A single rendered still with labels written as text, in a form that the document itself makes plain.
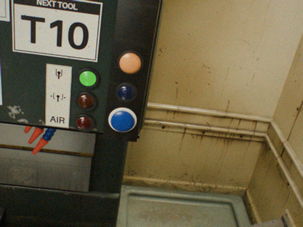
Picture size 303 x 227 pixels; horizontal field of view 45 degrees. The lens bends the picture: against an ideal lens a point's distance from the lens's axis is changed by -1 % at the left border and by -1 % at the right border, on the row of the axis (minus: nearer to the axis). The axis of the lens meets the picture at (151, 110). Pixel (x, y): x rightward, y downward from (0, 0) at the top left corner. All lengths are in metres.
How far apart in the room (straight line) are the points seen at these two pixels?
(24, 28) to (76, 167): 0.95
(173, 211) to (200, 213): 0.14
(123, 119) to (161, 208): 1.42
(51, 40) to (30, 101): 0.09
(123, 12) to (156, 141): 1.36
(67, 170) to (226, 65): 0.77
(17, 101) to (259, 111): 1.38
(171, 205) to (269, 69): 0.80
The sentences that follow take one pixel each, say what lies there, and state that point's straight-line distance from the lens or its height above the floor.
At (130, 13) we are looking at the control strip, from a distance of 0.43.
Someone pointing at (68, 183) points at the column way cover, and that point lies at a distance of 1.41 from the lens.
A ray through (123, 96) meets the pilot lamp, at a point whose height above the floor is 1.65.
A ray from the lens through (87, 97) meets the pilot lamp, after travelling 0.47.
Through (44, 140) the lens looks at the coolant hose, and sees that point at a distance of 0.73.
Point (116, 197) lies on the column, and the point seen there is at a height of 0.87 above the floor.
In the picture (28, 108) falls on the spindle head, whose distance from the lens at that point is 0.49.
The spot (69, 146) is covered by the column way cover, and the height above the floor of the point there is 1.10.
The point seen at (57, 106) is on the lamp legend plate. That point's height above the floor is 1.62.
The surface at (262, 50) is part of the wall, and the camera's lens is 1.62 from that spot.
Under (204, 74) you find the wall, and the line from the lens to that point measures 1.61.
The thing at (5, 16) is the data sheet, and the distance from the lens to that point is 0.45.
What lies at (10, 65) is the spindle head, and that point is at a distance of 0.47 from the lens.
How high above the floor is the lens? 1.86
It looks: 29 degrees down
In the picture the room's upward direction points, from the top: 10 degrees clockwise
